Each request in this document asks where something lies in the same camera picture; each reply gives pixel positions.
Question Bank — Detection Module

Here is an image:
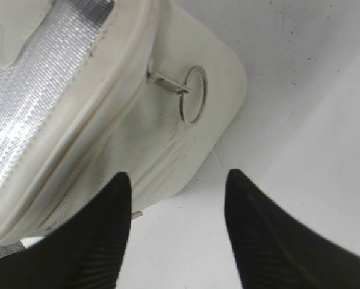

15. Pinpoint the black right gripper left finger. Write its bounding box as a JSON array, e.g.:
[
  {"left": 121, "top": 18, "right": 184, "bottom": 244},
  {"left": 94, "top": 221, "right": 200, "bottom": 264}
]
[{"left": 0, "top": 172, "right": 132, "bottom": 288}]

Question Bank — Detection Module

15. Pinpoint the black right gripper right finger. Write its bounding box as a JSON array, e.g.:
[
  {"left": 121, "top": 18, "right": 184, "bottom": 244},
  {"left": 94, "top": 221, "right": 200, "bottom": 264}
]
[{"left": 224, "top": 169, "right": 360, "bottom": 288}]

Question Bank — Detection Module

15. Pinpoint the cream zippered bag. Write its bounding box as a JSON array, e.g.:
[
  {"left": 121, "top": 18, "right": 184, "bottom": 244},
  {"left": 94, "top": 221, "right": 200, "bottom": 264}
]
[{"left": 0, "top": 1, "right": 247, "bottom": 245}]

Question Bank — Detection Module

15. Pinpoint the silver zipper pull ring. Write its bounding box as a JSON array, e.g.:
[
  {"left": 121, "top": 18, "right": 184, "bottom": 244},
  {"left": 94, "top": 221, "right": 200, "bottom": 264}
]
[{"left": 145, "top": 60, "right": 208, "bottom": 126}]

